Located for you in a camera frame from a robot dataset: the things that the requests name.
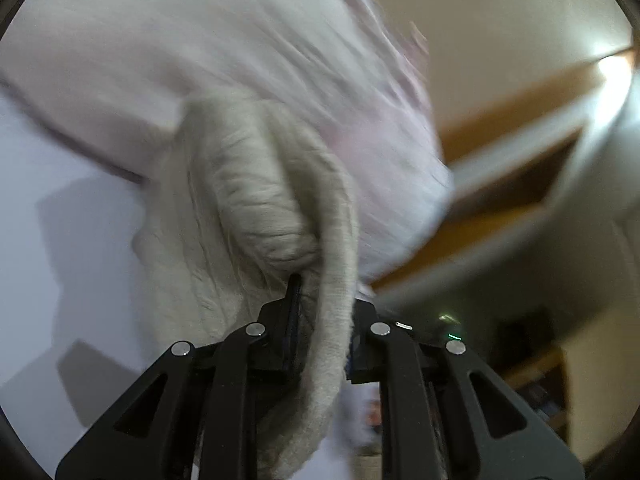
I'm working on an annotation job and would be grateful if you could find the beige cable-knit sweater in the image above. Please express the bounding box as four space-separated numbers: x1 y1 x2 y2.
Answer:
134 87 358 479

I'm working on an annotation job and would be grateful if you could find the pink floral pillow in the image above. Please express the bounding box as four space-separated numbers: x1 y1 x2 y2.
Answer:
1 0 452 282

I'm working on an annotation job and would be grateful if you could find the lavender bed sheet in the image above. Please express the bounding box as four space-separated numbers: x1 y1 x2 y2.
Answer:
0 84 386 480

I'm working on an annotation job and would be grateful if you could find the wooden bed headboard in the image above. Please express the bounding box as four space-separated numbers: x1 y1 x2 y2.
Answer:
373 48 637 292

